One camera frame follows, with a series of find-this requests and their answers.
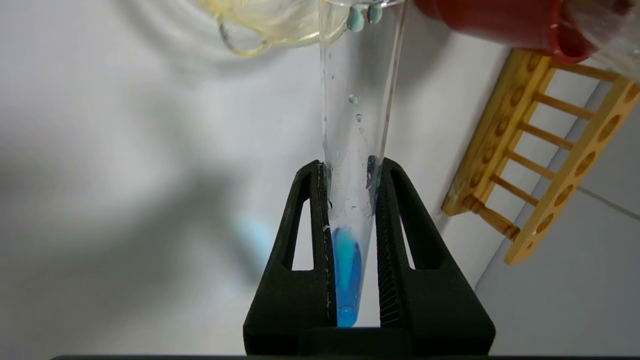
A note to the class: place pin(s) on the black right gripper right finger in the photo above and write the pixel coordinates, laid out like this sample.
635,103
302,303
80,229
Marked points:
435,310

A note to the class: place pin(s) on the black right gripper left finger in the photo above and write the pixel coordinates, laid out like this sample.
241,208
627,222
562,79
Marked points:
300,300

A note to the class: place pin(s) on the test tube with blue pigment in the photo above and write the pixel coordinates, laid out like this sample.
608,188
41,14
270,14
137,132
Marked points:
357,125

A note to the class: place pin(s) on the wooden test tube rack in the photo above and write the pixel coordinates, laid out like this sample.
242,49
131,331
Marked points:
500,150

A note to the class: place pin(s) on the empty clear test tube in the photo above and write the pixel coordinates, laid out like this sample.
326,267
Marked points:
615,35

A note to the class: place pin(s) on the clear glass beaker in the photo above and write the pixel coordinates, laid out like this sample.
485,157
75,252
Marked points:
280,20

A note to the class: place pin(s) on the red plastic cup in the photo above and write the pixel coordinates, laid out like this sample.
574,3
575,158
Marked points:
500,20

